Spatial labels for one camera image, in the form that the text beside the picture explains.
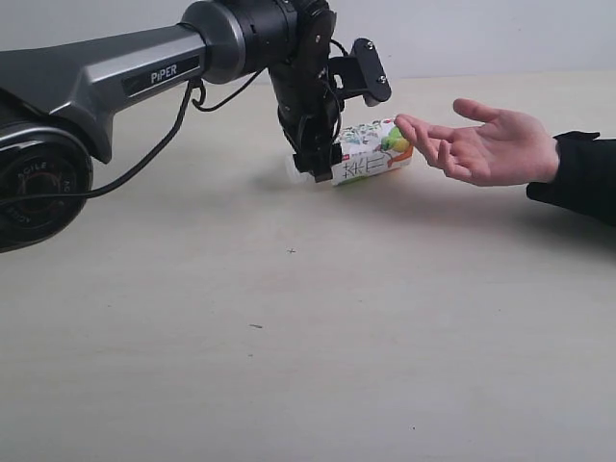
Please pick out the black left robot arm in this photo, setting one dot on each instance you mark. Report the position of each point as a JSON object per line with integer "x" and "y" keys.
{"x": 58, "y": 103}

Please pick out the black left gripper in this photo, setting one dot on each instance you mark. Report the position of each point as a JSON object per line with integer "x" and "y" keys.
{"x": 308, "y": 110}

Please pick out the square clear tea bottle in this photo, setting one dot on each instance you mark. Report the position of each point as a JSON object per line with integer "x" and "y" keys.
{"x": 369, "y": 149}

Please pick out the black sleeved forearm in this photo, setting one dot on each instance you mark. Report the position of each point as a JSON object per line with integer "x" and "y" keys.
{"x": 585, "y": 179}

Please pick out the person's open bare hand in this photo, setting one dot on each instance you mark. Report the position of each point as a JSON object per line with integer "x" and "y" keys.
{"x": 506, "y": 148}

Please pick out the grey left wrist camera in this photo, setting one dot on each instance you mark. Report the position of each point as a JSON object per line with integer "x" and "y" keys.
{"x": 360, "y": 73}

